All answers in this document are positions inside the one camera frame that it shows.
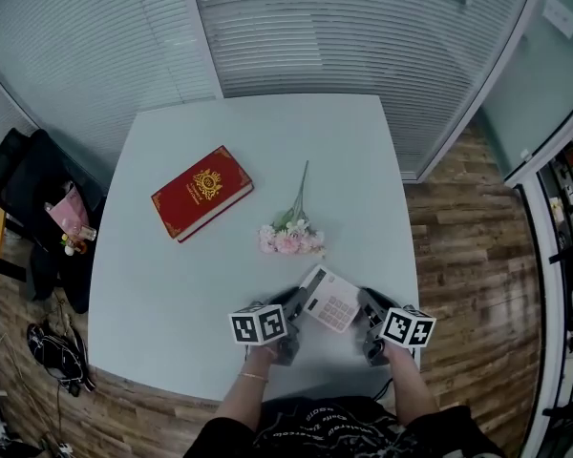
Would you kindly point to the white paper sign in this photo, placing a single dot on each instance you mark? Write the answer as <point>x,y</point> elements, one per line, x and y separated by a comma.
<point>559,15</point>

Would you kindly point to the red hardcover book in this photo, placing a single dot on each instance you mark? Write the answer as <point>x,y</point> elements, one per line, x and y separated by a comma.
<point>198,191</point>

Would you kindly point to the black printed shirt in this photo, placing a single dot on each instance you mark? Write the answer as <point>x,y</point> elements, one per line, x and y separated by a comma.
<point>334,432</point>

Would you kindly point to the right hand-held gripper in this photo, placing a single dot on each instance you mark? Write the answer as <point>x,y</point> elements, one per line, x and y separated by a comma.
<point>406,327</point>

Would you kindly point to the pink gift bag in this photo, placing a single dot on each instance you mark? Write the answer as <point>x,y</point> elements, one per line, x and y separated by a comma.
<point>69,210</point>

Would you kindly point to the white calculator with pink keys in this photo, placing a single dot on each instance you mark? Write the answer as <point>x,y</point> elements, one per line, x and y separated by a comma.
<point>332,301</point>

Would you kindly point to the pink artificial flower bouquet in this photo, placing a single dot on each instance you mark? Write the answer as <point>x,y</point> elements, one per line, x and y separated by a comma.
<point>291,239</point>

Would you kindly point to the black office chair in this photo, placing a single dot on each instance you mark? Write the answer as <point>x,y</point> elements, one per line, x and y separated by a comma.
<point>33,174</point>

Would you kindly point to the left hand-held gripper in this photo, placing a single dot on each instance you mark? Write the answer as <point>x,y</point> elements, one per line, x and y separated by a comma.
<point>258,325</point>

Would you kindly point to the small white egg toy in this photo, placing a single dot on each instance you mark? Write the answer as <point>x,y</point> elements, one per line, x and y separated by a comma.
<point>69,250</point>

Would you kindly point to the small glass bottle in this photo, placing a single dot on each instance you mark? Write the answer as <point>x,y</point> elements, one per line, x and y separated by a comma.
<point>88,233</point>

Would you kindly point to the person's right forearm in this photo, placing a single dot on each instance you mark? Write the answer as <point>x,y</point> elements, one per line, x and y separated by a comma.
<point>410,384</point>

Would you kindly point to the person's left forearm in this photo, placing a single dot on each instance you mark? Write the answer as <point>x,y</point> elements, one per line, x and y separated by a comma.
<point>248,394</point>

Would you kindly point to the white power strip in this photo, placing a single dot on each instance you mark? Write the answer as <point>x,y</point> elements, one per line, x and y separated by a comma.
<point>65,448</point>

